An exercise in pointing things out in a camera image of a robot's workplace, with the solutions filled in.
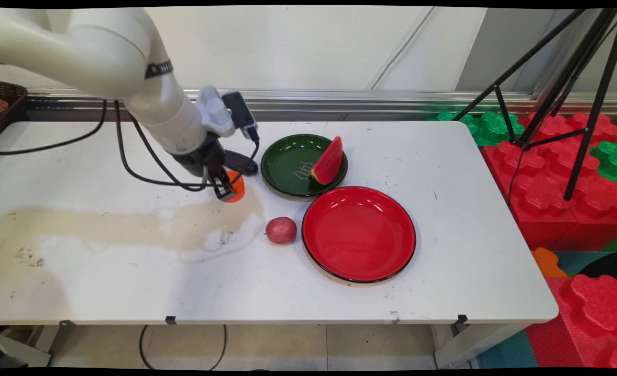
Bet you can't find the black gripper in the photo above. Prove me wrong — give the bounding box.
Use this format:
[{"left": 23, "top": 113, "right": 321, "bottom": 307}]
[{"left": 172, "top": 133, "right": 238, "bottom": 203}]

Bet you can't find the orange toy carrot piece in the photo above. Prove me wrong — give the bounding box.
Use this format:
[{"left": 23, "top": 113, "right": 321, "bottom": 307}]
[{"left": 224, "top": 170, "right": 246, "bottom": 204}]

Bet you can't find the purple toy eggplant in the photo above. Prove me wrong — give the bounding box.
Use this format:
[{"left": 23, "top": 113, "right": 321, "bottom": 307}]
[{"left": 224, "top": 149, "right": 259, "bottom": 176}]

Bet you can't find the dark green plate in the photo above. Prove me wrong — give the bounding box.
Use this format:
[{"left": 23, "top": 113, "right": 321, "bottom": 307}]
[{"left": 260, "top": 134, "right": 349, "bottom": 198}]

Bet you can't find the red toy apple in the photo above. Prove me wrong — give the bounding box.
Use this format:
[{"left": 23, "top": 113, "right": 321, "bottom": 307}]
[{"left": 265, "top": 216, "right": 298, "bottom": 245}]

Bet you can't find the toy watermelon slice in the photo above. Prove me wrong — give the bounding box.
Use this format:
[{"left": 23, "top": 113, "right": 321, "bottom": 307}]
[{"left": 308, "top": 136, "right": 344, "bottom": 186}]

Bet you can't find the red plate black rim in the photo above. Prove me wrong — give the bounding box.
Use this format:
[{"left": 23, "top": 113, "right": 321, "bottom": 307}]
[{"left": 301, "top": 185, "right": 417, "bottom": 284}]

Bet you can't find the dark wicker basket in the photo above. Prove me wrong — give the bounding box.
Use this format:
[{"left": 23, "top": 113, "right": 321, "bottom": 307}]
[{"left": 0, "top": 79, "right": 29, "bottom": 143}]

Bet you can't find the white table leg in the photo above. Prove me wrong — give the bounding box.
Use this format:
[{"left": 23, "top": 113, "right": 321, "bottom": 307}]
[
  {"left": 0, "top": 320, "right": 75, "bottom": 369},
  {"left": 433, "top": 323, "right": 529, "bottom": 369}
]

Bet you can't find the large red foam block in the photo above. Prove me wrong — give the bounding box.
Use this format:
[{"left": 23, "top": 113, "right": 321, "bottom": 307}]
[{"left": 482, "top": 111, "right": 617, "bottom": 252}]

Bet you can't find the teal foam mat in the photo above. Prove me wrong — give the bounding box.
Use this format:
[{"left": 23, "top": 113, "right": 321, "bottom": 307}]
[{"left": 477, "top": 328, "right": 540, "bottom": 369}]

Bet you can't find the orange foam block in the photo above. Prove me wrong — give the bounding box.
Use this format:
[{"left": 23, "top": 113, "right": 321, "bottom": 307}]
[{"left": 530, "top": 247, "right": 568, "bottom": 278}]

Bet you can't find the black tripod stand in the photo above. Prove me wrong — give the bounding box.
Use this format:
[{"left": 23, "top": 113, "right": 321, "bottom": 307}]
[{"left": 452, "top": 7, "right": 617, "bottom": 201}]

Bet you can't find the red foam block with knobs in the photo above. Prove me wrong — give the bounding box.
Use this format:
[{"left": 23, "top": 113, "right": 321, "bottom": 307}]
[{"left": 526, "top": 274, "right": 617, "bottom": 369}]

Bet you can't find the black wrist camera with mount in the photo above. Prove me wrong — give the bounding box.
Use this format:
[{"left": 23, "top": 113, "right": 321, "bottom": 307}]
[{"left": 196, "top": 85, "right": 260, "bottom": 143}]

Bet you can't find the black cable to wall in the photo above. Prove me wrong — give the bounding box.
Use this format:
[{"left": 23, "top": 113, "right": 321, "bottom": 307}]
[{"left": 0, "top": 100, "right": 108, "bottom": 156}]

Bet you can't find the black floor cable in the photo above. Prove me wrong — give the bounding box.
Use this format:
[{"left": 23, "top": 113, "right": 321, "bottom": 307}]
[{"left": 139, "top": 324, "right": 228, "bottom": 371}]

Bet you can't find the aluminium wall rail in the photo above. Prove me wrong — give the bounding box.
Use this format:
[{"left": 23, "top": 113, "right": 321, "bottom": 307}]
[{"left": 26, "top": 88, "right": 617, "bottom": 116}]

